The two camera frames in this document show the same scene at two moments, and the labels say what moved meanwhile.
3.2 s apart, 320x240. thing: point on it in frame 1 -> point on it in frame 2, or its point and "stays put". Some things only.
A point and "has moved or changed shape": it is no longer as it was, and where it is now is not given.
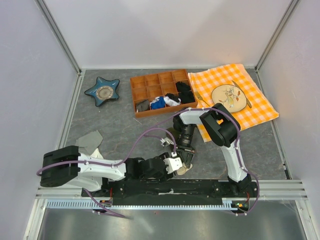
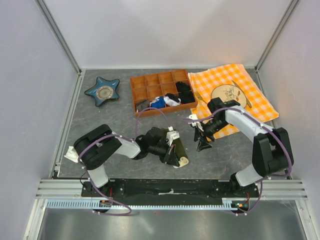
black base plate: (171, 191) stays put
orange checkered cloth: (258, 108) stays put
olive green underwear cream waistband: (183, 170) has moved or changed shape
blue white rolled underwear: (158, 102) stays put
